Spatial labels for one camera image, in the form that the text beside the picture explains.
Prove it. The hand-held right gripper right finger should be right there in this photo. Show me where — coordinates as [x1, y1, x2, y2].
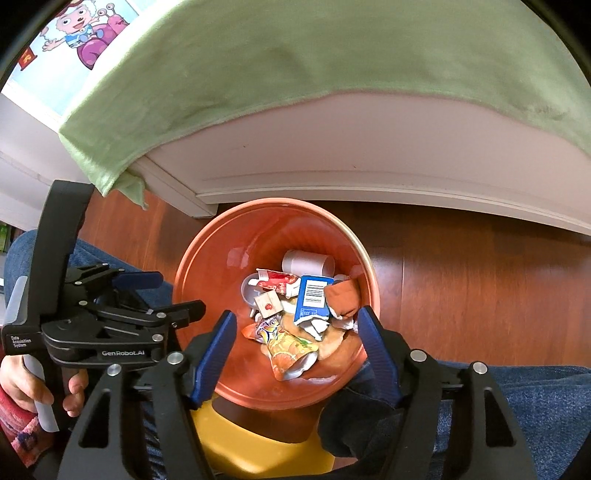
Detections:
[358, 305, 539, 480]

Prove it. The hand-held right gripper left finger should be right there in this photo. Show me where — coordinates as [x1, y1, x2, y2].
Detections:
[55, 309, 238, 480]

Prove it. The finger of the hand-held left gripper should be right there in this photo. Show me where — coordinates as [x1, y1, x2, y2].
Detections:
[92, 271, 165, 308]
[95, 300, 206, 330]

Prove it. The orange plastic bin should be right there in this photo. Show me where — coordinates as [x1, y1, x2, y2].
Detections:
[174, 198, 382, 444]

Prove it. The brown wrapper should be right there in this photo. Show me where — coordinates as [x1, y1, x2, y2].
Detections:
[323, 278, 362, 319]

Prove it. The light blue plastic cup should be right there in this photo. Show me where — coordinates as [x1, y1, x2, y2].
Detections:
[241, 273, 266, 308]

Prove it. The small beige box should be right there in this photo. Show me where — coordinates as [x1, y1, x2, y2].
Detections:
[253, 292, 283, 319]

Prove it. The orange snack packet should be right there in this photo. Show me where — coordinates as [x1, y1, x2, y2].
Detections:
[242, 318, 319, 381]

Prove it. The torn blue carton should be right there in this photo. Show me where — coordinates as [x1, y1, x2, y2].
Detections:
[293, 275, 335, 340]

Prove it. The red white wrapper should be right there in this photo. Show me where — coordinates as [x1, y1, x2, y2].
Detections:
[256, 268, 301, 296]

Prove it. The grey cardboard tube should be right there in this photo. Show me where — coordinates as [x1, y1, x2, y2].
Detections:
[281, 249, 335, 277]

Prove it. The person's left forearm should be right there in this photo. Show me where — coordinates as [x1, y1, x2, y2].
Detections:
[0, 390, 41, 468]

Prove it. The person's left hand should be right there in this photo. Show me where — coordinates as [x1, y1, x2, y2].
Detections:
[0, 354, 89, 418]

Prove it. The person's left leg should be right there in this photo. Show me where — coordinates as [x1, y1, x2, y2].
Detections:
[4, 230, 175, 319]

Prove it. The person's leg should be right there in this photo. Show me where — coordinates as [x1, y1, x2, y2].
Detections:
[4, 230, 175, 319]
[346, 357, 591, 480]

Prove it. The yellow plastic stool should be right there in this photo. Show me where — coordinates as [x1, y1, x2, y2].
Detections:
[189, 397, 335, 478]

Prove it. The person's right leg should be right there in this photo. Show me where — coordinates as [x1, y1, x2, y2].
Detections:
[346, 357, 591, 480]

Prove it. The sheep cartoon wardrobe door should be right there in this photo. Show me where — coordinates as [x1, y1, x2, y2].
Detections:
[0, 0, 185, 127]

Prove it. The bed with green blanket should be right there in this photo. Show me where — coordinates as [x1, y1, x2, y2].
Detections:
[58, 0, 591, 210]

